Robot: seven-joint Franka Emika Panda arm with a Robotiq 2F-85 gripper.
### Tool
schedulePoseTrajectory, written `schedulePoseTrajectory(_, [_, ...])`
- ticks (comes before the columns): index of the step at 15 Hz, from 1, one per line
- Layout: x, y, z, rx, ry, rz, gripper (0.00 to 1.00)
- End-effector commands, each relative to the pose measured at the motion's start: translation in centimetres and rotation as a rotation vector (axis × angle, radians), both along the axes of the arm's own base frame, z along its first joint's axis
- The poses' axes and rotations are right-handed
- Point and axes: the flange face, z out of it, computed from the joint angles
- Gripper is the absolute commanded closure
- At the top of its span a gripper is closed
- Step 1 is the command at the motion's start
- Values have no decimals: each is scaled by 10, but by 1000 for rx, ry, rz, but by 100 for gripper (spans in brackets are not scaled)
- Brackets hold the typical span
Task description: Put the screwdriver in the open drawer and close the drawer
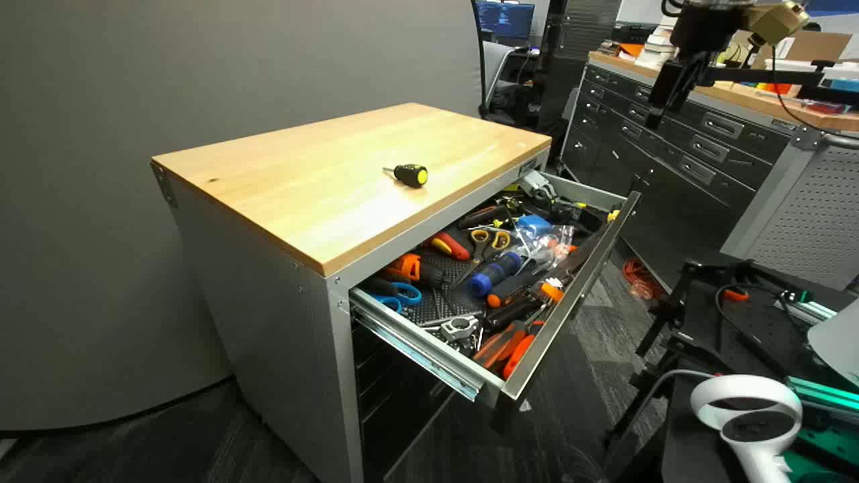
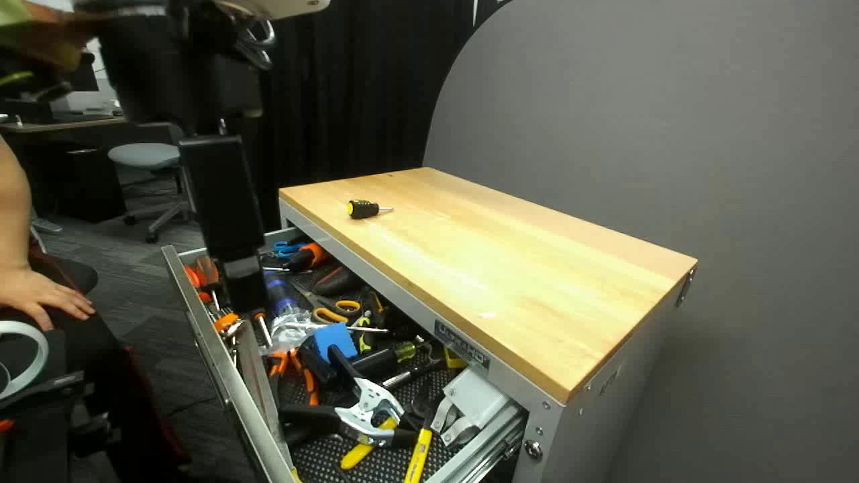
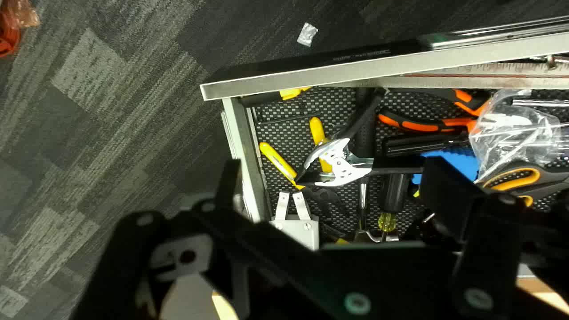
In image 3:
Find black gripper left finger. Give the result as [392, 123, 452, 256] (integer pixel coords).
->
[73, 158, 253, 320]

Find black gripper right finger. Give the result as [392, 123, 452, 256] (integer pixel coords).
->
[420, 157, 529, 320]

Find grey metal tool drawer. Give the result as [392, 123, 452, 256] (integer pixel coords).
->
[200, 14, 569, 254]

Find small black screwdriver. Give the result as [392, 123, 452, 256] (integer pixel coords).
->
[354, 167, 417, 245]

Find black mesh drawer liner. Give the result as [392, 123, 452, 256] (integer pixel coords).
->
[251, 87, 569, 245]

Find clear plastic bag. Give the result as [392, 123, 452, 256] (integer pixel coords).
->
[468, 87, 569, 180]

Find orange floor object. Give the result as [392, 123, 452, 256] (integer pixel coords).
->
[0, 0, 43, 59]

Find white paper scrap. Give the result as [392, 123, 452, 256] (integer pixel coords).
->
[296, 21, 322, 48]

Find black yellow handled pliers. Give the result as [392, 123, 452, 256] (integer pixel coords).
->
[477, 158, 569, 210]

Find orange handled pliers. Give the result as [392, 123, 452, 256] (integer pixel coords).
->
[376, 87, 497, 137]

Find white plastic bracket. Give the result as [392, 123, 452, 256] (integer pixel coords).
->
[269, 190, 324, 253]

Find yellow black tool handle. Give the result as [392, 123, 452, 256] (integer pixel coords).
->
[239, 85, 312, 110]

